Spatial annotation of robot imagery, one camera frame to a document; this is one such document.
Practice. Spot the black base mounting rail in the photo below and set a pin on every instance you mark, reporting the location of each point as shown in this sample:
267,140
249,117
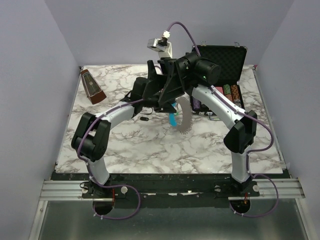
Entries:
161,191

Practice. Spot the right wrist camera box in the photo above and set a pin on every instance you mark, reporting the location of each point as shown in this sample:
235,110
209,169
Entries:
161,45

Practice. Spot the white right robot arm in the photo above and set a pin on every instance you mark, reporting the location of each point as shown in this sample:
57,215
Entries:
240,123

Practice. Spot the black poker chip case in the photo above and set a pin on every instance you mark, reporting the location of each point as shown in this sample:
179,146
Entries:
231,59

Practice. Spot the brown wooden metronome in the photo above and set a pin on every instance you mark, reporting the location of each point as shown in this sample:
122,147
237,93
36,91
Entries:
92,89

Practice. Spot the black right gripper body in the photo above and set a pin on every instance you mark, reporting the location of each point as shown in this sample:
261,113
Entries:
186,65

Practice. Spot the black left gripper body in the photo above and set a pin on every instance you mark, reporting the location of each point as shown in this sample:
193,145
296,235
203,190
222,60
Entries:
152,102

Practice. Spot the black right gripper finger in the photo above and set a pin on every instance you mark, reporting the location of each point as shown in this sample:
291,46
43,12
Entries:
155,82
172,88

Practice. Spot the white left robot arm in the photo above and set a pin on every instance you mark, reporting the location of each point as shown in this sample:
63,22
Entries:
91,137

